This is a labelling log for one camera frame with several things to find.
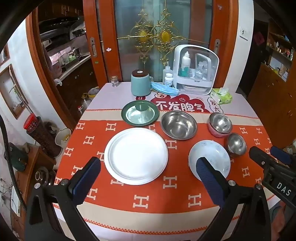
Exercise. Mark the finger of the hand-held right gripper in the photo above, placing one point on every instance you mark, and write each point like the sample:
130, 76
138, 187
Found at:
280, 154
260, 157

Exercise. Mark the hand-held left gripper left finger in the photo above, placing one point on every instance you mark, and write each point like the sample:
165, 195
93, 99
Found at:
86, 179

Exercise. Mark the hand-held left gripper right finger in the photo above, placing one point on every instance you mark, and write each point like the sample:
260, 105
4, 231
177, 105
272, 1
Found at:
209, 183

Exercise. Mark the small steel bowl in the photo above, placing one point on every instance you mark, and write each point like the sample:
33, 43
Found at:
235, 144

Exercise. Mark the white patterned ceramic bowl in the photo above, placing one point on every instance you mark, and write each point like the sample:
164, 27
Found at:
214, 153

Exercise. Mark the pink sided steel bowl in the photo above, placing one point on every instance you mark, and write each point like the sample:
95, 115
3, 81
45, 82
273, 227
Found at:
219, 124

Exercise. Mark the large white plate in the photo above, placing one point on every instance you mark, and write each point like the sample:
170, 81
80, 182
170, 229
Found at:
136, 156

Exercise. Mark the large steel bowl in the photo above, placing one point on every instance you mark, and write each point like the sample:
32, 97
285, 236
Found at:
178, 125

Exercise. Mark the green rimmed steel plate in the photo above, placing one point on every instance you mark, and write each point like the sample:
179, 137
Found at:
140, 114

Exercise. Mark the orange patterned tablecloth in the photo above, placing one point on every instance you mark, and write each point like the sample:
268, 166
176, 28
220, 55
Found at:
175, 185

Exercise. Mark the white bucket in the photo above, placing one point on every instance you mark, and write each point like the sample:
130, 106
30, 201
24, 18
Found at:
63, 137

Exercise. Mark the brown wooden cabinet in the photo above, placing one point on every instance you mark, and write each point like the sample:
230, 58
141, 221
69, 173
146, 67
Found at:
270, 102

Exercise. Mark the wooden side table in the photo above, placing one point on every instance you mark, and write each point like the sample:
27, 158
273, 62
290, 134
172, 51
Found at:
27, 176

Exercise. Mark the red lidded jar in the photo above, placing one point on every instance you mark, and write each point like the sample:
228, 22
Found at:
39, 136

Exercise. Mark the dark green bag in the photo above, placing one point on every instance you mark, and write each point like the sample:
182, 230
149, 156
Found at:
18, 157

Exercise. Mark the green tissue pack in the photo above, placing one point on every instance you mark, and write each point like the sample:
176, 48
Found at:
222, 95

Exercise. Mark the white red printed table mat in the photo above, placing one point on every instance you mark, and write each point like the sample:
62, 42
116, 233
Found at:
111, 97

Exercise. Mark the white plastic storage box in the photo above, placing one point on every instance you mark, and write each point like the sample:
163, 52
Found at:
196, 78

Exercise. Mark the small glass jar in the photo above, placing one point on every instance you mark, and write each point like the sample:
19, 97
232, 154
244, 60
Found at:
114, 81

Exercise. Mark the blue face mask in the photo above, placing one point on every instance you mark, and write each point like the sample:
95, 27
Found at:
164, 90

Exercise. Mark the teal canister with brown lid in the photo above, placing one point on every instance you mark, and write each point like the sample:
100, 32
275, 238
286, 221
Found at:
140, 84

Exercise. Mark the white pill bottle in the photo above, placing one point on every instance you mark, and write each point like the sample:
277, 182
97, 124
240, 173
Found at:
168, 80

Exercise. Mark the kitchen counter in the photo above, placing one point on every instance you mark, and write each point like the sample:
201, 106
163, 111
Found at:
74, 66

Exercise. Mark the white teal bottle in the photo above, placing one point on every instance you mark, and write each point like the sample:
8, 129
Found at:
185, 61

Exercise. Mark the clear squeeze bottle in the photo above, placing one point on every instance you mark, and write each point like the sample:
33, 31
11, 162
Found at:
165, 69

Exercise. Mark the wooden glass sliding door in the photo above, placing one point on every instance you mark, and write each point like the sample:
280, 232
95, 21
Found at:
106, 27

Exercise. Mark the gold door ornament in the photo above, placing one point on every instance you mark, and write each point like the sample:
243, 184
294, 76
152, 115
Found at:
153, 34

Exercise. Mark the wooden wall shelf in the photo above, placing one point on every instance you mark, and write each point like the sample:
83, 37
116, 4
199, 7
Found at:
278, 52

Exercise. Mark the wooden framed wall niche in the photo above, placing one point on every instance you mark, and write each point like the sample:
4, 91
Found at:
12, 92

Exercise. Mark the white wall switch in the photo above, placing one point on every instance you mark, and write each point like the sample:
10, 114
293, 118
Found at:
243, 33

